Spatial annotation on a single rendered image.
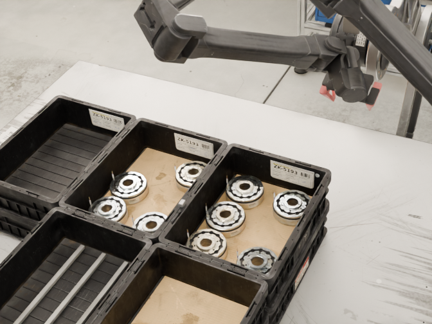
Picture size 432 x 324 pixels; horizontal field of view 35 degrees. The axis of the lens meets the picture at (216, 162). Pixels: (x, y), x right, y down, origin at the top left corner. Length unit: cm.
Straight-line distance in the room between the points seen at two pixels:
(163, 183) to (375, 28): 90
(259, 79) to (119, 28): 106
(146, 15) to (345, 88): 47
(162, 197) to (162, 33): 64
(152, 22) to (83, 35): 297
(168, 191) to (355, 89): 63
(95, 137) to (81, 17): 249
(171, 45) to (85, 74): 133
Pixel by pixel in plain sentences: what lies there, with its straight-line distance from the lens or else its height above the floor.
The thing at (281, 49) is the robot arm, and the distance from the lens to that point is 148.
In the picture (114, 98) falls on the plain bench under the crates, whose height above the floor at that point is 70.
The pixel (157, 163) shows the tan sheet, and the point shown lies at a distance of 198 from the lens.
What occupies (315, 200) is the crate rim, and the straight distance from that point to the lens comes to 170.
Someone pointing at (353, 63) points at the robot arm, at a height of 125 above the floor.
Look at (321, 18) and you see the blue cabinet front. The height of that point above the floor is 34.
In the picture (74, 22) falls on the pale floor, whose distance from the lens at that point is 452.
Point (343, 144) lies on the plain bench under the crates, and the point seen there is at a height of 70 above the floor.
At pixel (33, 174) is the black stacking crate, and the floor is 83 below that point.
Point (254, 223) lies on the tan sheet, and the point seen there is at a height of 83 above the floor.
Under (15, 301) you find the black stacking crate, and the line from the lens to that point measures 173.
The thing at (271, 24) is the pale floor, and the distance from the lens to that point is 424.
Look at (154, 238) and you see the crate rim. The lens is 163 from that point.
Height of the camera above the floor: 212
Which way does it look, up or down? 41 degrees down
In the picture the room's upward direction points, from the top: 5 degrees counter-clockwise
